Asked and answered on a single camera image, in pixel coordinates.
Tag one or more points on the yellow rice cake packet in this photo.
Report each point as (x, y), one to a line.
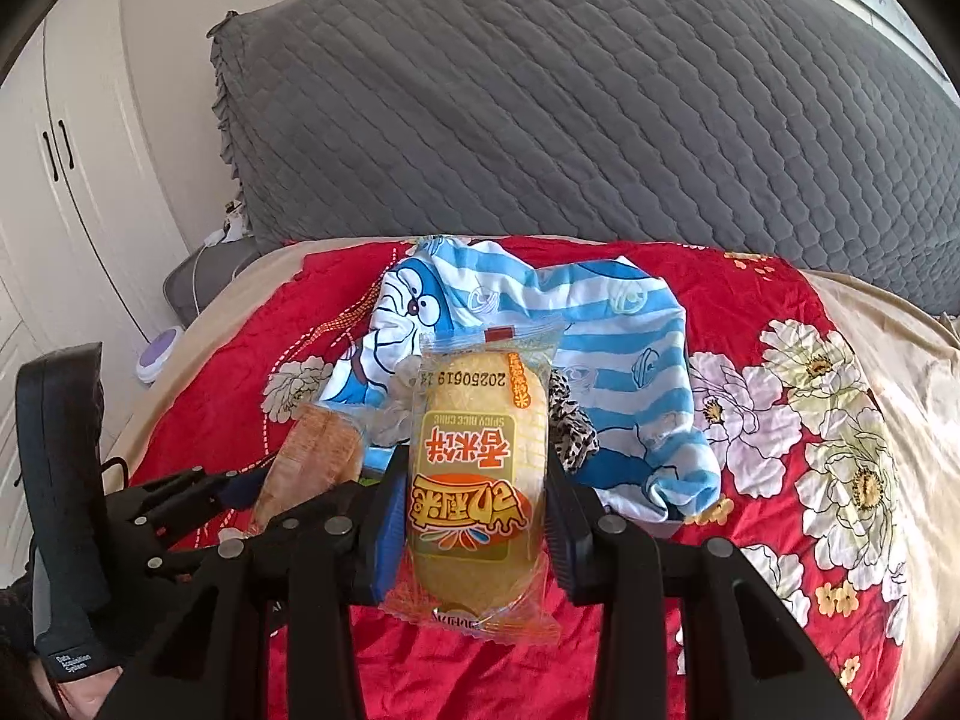
(472, 502)

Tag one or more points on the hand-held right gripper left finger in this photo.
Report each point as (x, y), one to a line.
(390, 540)

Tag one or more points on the white wardrobe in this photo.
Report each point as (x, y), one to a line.
(75, 240)

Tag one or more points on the grey bedside stool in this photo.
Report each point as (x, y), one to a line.
(217, 277)

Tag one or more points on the leopard print scrunchie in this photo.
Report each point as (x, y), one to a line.
(574, 427)

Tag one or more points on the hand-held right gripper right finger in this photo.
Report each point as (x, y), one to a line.
(574, 547)

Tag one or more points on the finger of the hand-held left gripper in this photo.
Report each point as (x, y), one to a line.
(236, 491)
(315, 506)

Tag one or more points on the red floral blanket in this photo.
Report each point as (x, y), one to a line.
(735, 300)

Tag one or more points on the orange snack packet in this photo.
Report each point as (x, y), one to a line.
(307, 457)

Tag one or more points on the white purple round device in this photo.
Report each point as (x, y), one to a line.
(159, 352)

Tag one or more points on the blue striped cartoon cloth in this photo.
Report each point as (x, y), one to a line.
(622, 360)

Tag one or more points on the grey quilted cover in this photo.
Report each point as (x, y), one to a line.
(562, 90)

